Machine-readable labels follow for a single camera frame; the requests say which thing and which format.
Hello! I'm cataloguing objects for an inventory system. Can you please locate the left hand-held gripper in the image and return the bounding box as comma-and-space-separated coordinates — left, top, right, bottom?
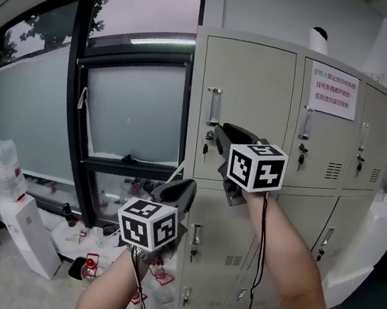
112, 170, 199, 262

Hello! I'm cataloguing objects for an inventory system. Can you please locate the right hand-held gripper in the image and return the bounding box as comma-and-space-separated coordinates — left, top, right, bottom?
204, 121, 293, 213

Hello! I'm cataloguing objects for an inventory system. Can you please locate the beige metal locker cabinet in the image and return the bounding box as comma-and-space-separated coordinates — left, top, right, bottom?
157, 24, 387, 309

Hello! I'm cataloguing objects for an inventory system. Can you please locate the grey metal locker cabinet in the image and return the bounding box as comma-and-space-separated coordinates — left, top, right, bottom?
175, 42, 387, 309

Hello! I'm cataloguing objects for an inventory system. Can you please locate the person's right forearm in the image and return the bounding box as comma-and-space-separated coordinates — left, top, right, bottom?
227, 188, 340, 309

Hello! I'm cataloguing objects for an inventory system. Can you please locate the person's left forearm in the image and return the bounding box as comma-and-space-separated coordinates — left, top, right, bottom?
73, 241, 152, 309

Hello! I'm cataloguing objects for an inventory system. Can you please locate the black thermos bottle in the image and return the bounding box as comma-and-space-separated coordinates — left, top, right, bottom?
59, 202, 79, 228

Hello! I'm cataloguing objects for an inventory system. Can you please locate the white low floor box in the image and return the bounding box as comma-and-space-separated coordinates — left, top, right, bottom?
46, 218, 127, 273

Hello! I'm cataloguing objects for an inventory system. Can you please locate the white paper notice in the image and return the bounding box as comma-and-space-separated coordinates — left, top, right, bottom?
305, 59, 363, 122

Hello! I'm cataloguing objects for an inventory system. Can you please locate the small black box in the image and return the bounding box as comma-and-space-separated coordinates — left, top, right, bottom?
68, 256, 87, 280

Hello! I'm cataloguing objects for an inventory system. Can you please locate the white water dispenser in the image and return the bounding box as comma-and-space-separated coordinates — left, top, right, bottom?
0, 190, 71, 281

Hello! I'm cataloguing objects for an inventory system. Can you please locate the large clear water bottle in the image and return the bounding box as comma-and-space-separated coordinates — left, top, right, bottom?
0, 138, 34, 204

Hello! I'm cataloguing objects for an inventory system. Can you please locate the white sink counter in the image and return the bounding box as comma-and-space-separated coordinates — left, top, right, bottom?
321, 191, 387, 309

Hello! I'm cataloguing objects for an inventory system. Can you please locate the white cable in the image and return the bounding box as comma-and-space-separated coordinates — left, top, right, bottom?
165, 161, 186, 194

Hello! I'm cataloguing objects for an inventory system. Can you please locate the empty clear jug red handle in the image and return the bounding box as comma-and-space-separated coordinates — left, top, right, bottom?
144, 264, 178, 305

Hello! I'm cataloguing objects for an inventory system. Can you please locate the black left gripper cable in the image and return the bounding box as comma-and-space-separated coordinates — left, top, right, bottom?
123, 247, 159, 309

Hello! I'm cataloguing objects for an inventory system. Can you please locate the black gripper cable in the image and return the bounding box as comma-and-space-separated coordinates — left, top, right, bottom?
123, 247, 159, 309
245, 192, 275, 309

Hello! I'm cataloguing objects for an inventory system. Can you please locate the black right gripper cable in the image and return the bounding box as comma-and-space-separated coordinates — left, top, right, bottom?
245, 192, 275, 309

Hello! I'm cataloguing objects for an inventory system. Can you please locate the white security camera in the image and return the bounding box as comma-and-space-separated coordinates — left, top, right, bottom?
307, 25, 332, 55

